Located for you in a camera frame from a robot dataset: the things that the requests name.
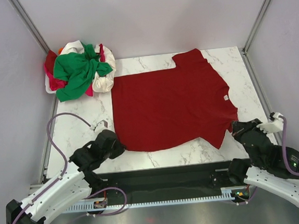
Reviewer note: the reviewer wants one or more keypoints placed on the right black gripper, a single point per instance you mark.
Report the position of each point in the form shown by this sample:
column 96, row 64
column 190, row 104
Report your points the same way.
column 238, row 127

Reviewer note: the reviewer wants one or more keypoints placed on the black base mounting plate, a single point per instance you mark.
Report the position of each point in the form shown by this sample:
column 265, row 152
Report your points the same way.
column 167, row 182

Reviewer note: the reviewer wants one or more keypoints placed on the right aluminium frame post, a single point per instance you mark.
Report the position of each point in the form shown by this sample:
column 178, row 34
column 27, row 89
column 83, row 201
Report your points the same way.
column 258, row 21

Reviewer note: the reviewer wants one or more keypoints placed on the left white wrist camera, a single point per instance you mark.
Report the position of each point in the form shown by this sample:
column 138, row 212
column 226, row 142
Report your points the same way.
column 99, row 126

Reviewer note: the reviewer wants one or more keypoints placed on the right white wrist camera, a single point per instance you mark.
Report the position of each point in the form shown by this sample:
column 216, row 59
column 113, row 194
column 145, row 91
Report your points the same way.
column 277, row 123

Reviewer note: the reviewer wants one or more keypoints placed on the white slotted cable duct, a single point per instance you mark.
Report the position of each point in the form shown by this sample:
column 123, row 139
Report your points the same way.
column 223, row 194

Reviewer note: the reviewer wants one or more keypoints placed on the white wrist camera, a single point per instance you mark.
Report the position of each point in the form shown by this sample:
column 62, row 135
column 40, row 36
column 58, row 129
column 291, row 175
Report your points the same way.
column 277, row 123
column 99, row 126

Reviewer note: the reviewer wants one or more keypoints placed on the pink magenta t shirt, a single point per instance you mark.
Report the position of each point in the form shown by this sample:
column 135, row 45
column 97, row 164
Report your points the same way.
column 52, row 84

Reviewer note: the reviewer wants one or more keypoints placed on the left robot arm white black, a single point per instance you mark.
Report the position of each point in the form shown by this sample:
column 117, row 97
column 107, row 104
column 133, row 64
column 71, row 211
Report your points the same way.
column 75, row 182

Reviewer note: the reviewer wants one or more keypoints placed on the green t shirt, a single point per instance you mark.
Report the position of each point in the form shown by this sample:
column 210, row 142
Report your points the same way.
column 79, row 71

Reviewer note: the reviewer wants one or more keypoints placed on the left aluminium frame post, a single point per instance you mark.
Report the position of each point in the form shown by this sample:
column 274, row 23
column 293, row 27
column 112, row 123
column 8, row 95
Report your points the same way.
column 18, row 7

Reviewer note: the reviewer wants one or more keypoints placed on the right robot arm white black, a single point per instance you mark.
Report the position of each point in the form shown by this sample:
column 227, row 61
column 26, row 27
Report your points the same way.
column 272, row 166

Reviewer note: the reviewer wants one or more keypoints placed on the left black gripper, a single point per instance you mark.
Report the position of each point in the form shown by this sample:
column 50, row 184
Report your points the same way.
column 120, row 149

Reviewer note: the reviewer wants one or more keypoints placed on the dark red t shirt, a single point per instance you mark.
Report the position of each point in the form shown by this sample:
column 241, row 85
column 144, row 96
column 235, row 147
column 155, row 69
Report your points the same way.
column 166, row 108

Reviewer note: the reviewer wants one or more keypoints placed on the cream white t shirt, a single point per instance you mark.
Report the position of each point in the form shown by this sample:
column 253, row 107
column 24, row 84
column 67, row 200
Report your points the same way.
column 107, row 79

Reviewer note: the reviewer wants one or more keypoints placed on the aluminium frame post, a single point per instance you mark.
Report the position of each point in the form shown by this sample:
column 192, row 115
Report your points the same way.
column 18, row 7
column 258, row 21

